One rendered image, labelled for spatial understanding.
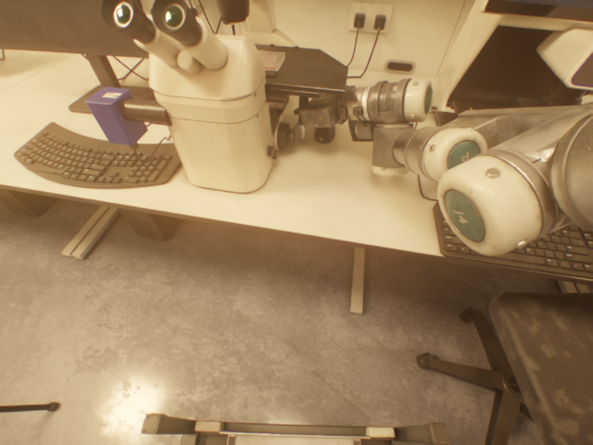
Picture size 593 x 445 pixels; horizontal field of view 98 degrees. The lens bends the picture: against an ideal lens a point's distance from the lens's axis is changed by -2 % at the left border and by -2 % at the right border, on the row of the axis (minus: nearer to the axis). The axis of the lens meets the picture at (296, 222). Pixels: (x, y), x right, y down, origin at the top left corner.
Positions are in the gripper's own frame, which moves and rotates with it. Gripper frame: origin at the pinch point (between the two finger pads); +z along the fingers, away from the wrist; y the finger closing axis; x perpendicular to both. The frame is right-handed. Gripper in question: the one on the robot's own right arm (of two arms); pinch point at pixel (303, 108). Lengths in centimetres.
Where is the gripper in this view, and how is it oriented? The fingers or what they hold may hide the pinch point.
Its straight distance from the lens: 75.1
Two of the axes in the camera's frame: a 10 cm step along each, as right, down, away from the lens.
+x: -2.7, -7.4, -6.1
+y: 5.6, -6.4, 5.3
